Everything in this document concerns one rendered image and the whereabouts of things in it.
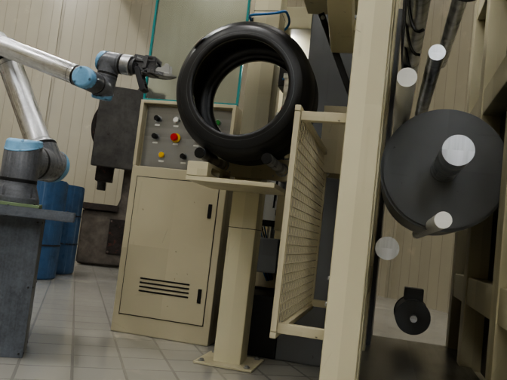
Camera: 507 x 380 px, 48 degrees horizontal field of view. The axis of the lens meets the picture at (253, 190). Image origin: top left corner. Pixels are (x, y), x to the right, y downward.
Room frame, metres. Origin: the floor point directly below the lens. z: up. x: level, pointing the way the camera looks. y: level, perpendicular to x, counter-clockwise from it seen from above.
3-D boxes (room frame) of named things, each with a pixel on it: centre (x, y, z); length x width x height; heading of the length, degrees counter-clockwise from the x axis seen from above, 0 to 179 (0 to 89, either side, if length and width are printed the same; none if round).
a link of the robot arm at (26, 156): (2.41, 0.99, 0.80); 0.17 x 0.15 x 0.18; 166
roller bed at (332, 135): (2.55, -0.36, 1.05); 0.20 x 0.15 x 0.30; 166
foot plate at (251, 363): (2.67, 0.02, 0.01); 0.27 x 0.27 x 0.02; 76
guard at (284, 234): (2.12, -0.21, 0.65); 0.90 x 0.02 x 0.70; 166
